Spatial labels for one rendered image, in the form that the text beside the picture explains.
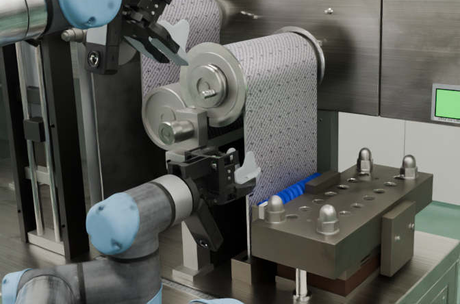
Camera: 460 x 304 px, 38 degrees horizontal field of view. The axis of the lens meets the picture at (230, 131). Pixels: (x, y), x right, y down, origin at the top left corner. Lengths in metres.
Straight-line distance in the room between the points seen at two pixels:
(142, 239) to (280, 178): 0.40
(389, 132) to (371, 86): 2.66
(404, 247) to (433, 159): 2.71
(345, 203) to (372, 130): 2.86
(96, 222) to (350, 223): 0.43
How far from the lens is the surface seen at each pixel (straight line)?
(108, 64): 0.94
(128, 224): 0.92
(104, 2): 0.71
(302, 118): 1.30
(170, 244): 1.39
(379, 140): 4.06
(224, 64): 1.13
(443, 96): 1.31
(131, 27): 0.97
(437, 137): 3.91
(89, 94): 1.43
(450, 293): 1.44
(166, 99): 1.25
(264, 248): 1.14
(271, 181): 1.24
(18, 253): 1.43
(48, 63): 1.26
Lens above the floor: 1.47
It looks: 15 degrees down
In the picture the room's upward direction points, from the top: 2 degrees counter-clockwise
